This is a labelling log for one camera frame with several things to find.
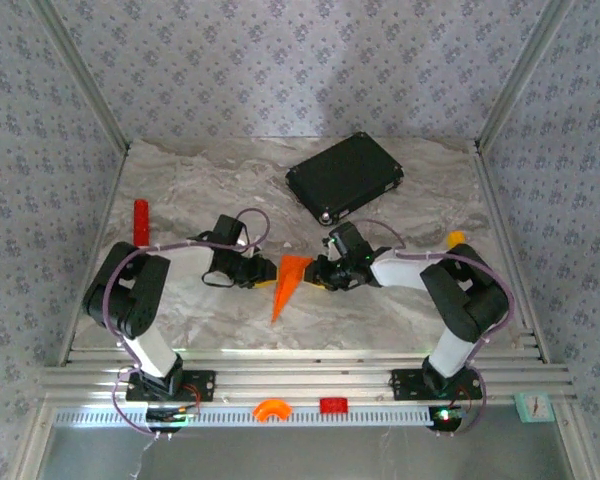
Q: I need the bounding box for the teal square clock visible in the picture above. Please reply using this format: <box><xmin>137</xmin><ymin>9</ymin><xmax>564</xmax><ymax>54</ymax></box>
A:
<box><xmin>513</xmin><ymin>391</ymin><xmax>555</xmax><ymax>425</ymax></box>

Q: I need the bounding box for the black hard case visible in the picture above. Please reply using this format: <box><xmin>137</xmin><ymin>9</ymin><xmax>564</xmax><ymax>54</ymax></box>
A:
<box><xmin>285</xmin><ymin>131</ymin><xmax>405</xmax><ymax>227</ymax></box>

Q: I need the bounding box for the red glitter cylinder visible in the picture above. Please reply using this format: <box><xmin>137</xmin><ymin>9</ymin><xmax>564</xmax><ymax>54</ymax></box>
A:
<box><xmin>132</xmin><ymin>199</ymin><xmax>152</xmax><ymax>248</ymax></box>

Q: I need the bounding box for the orange curved plastic piece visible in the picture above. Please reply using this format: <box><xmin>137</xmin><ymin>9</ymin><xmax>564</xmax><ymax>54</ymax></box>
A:
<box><xmin>252</xmin><ymin>398</ymin><xmax>294</xmax><ymax>424</ymax></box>

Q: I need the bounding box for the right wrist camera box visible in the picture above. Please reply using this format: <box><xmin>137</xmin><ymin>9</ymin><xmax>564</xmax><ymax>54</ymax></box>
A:
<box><xmin>328</xmin><ymin>221</ymin><xmax>374</xmax><ymax>264</ymax></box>

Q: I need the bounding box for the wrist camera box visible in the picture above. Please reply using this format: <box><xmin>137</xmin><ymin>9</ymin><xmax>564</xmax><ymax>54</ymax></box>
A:
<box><xmin>328</xmin><ymin>221</ymin><xmax>374</xmax><ymax>264</ymax></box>
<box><xmin>210</xmin><ymin>214</ymin><xmax>247</xmax><ymax>250</ymax></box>

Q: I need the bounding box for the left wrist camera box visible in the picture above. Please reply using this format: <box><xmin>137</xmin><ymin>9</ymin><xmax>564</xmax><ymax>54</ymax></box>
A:
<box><xmin>210</xmin><ymin>214</ymin><xmax>247</xmax><ymax>250</ymax></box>

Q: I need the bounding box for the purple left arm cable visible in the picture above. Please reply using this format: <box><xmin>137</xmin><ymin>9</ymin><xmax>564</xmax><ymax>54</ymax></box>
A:
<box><xmin>103</xmin><ymin>208</ymin><xmax>271</xmax><ymax>441</ymax></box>

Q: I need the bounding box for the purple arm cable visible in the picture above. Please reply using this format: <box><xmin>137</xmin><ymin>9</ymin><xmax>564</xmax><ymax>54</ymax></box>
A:
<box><xmin>352</xmin><ymin>218</ymin><xmax>516</xmax><ymax>439</ymax></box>
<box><xmin>103</xmin><ymin>208</ymin><xmax>271</xmax><ymax>441</ymax></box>

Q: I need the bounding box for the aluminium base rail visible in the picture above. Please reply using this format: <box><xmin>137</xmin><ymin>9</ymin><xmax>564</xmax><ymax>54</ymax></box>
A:
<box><xmin>34</xmin><ymin>347</ymin><xmax>579</xmax><ymax>407</ymax></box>

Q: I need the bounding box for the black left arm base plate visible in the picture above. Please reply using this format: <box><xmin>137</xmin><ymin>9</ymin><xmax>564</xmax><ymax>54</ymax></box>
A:
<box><xmin>123</xmin><ymin>369</ymin><xmax>217</xmax><ymax>404</ymax></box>

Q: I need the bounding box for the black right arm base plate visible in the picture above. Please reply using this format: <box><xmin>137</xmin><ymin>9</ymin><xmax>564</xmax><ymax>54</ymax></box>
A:
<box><xmin>389</xmin><ymin>368</ymin><xmax>484</xmax><ymax>402</ymax></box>

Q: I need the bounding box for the white slotted cable duct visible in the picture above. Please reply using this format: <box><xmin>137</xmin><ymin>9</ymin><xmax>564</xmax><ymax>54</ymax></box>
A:
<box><xmin>53</xmin><ymin>405</ymin><xmax>436</xmax><ymax>429</ymax></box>

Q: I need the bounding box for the aluminium side rail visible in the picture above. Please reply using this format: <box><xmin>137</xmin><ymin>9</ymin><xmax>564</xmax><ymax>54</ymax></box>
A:
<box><xmin>57</xmin><ymin>144</ymin><xmax>132</xmax><ymax>366</ymax></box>
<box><xmin>472</xmin><ymin>142</ymin><xmax>551</xmax><ymax>364</ymax></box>

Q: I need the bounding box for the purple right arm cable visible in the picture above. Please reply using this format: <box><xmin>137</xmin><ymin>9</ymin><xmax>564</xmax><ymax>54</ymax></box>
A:
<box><xmin>352</xmin><ymin>218</ymin><xmax>516</xmax><ymax>439</ymax></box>

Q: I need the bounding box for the aluminium frame post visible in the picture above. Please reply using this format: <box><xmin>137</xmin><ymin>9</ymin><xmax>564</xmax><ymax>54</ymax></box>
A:
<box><xmin>473</xmin><ymin>0</ymin><xmax>575</xmax><ymax>151</ymax></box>
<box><xmin>29</xmin><ymin>0</ymin><xmax>132</xmax><ymax>155</ymax></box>

